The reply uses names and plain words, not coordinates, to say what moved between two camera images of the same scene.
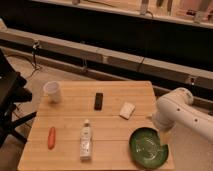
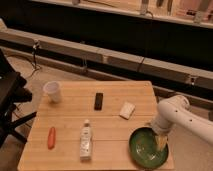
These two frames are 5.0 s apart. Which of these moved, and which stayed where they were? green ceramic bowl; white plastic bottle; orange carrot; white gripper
Moved: white gripper
Stayed: green ceramic bowl; orange carrot; white plastic bottle
